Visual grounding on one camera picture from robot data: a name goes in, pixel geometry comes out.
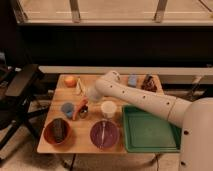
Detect green plastic tray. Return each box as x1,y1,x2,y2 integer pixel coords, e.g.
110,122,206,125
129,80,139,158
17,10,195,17
122,105,181,153

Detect dark object in bowl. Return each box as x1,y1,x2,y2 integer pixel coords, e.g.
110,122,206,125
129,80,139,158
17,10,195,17
52,118,65,143

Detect orange bowl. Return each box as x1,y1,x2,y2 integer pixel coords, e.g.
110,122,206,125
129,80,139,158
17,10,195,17
44,118,71,146

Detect red chili pepper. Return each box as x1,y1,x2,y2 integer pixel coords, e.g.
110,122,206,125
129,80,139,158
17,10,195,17
72,97,88,121

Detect blue plastic cup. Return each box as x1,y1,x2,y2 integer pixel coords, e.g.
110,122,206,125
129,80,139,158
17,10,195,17
61,103,74,118

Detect black office chair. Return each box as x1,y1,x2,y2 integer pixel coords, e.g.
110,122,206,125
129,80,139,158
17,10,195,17
0,51,49,150

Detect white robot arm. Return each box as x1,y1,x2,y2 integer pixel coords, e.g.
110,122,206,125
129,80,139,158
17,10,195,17
86,71,213,171

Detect pale banana peel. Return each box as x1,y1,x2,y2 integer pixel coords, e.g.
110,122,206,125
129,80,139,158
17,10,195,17
76,78,86,95

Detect purple bowl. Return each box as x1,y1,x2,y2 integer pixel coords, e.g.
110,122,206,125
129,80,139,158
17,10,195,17
90,121,120,149

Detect small metal cup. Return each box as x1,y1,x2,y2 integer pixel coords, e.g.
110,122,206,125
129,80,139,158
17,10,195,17
79,105,88,119

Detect white paper cup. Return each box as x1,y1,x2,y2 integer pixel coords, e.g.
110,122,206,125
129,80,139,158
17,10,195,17
101,101,117,119

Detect orange fruit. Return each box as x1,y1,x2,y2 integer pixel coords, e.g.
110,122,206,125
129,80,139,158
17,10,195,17
64,76,77,88

